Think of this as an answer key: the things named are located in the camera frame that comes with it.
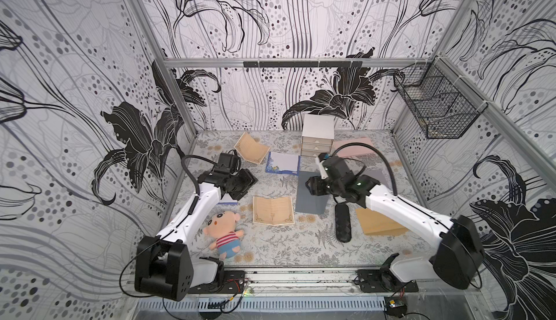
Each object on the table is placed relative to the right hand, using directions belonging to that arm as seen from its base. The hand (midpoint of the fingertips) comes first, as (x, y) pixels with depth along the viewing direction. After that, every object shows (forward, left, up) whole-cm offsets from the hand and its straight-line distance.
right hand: (313, 181), depth 83 cm
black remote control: (-12, -12, -12) cm, 21 cm away
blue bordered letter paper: (+19, +12, -14) cm, 26 cm away
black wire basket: (+30, -55, +15) cm, 64 cm away
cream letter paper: (-7, +15, -13) cm, 21 cm away
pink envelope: (+2, -12, +16) cm, 20 cm away
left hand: (-2, +23, -1) cm, 23 cm away
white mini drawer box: (+25, -4, 0) cm, 25 cm away
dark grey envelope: (-2, +2, -14) cm, 15 cm away
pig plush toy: (-16, +34, -6) cm, 38 cm away
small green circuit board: (-38, -25, -16) cm, 48 cm away
